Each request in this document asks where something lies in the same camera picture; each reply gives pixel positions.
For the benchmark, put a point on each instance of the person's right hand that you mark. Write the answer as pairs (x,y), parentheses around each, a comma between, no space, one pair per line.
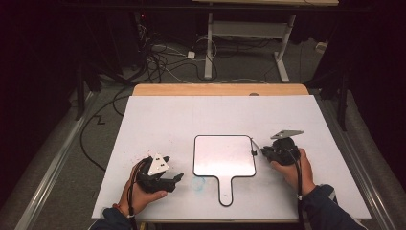
(298,175)

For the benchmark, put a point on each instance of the white metal desk frame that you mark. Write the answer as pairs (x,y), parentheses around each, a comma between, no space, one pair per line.
(245,29)

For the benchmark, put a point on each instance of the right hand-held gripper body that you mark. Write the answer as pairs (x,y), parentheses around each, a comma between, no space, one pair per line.
(285,150)

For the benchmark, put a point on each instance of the white table cover sheet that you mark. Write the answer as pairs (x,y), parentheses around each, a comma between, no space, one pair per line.
(191,118)

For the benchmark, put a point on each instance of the white marker pen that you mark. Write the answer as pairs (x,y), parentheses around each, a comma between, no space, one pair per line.
(255,143)

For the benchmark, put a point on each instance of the wooden table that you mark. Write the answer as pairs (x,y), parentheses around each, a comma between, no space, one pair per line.
(198,89)

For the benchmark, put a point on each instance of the white power adapter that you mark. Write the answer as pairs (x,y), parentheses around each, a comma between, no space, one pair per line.
(191,55)

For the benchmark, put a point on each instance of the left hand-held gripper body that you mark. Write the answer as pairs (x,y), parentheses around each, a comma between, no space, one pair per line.
(158,166)

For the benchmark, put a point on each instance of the person's left hand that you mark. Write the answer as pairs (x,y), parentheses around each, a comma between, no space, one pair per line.
(135,196)

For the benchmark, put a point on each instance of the aluminium floor rail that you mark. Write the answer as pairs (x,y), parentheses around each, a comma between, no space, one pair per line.
(54,166)
(357,166)

